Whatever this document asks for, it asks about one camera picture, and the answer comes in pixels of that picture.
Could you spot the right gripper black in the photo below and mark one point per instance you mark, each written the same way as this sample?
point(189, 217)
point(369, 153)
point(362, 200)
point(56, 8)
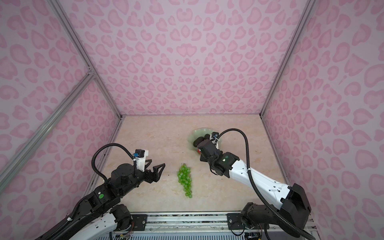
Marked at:
point(202, 157)

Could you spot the aluminium frame profile left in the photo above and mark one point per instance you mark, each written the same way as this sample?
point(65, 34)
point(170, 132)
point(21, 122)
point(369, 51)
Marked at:
point(20, 159)

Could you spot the metal base rail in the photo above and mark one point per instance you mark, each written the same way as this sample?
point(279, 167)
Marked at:
point(197, 226)

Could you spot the green glass fruit bowl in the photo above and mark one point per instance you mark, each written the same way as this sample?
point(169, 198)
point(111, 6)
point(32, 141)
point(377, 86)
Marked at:
point(201, 134)

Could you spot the aluminium frame profile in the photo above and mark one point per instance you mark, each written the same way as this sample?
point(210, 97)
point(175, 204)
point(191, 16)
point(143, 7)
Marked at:
point(20, 159)
point(297, 34)

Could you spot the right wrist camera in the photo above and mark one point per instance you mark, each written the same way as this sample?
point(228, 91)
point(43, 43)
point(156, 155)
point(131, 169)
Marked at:
point(214, 137)

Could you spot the green fake grape bunch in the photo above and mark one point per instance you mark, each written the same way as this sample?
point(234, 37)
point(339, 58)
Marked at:
point(184, 178)

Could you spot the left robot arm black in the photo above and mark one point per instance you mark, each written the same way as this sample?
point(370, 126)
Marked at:
point(106, 196)

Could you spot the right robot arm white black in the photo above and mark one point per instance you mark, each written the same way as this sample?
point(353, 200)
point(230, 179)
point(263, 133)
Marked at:
point(285, 206)

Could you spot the aluminium frame profile right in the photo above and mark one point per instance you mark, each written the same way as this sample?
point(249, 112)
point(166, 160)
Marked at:
point(297, 34)

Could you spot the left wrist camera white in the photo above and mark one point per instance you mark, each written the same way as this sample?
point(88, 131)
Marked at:
point(140, 156)

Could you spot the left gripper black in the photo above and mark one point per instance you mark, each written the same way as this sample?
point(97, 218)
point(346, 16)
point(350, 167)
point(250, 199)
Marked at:
point(157, 175)

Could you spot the dark avocado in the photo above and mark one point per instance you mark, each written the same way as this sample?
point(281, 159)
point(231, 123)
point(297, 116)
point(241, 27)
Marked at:
point(198, 141)

